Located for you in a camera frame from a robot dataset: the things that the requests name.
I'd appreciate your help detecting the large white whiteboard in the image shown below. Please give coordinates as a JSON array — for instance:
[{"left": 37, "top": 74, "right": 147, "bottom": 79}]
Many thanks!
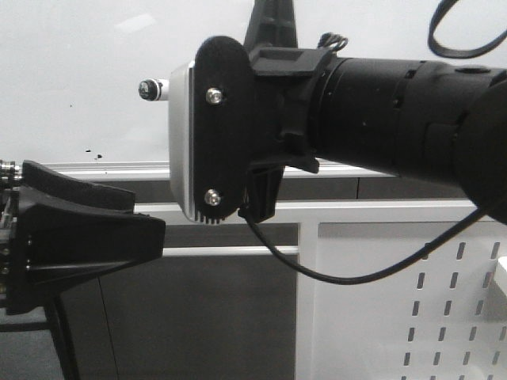
[{"left": 1, "top": 1, "right": 506, "bottom": 171}]

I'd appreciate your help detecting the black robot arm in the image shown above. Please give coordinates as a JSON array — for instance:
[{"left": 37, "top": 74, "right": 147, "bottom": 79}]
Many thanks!
[{"left": 244, "top": 1, "right": 506, "bottom": 222}]

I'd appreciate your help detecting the white whiteboard marker black tip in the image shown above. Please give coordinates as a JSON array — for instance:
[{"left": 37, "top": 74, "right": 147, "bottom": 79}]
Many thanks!
[{"left": 138, "top": 78, "right": 169, "bottom": 101}]

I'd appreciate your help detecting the white slotted pegboard panel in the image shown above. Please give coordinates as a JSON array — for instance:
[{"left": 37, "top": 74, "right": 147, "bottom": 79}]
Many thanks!
[{"left": 311, "top": 222, "right": 506, "bottom": 379}]

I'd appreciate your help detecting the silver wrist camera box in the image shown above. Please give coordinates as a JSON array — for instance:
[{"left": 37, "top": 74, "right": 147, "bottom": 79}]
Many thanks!
[{"left": 168, "top": 36, "right": 254, "bottom": 225}]

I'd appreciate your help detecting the dark hanging flip panel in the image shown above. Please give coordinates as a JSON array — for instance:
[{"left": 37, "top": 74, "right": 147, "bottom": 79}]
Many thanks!
[{"left": 43, "top": 245, "right": 299, "bottom": 380}]

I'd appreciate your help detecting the white whiteboard stand frame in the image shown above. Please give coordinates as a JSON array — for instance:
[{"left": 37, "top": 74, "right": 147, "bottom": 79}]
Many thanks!
[{"left": 130, "top": 198, "right": 507, "bottom": 380}]

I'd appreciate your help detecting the white upper marker tray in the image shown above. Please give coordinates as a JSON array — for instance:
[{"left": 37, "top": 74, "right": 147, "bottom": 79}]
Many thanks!
[{"left": 492, "top": 256, "right": 507, "bottom": 298}]

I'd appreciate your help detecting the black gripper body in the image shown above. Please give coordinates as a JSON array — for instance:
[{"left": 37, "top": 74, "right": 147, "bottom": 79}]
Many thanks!
[
  {"left": 240, "top": 1, "right": 335, "bottom": 222},
  {"left": 1, "top": 161, "right": 59, "bottom": 315}
]

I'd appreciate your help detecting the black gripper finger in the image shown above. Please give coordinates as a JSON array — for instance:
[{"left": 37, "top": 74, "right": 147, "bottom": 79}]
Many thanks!
[
  {"left": 23, "top": 197, "right": 166, "bottom": 293},
  {"left": 22, "top": 161, "right": 135, "bottom": 215}
]

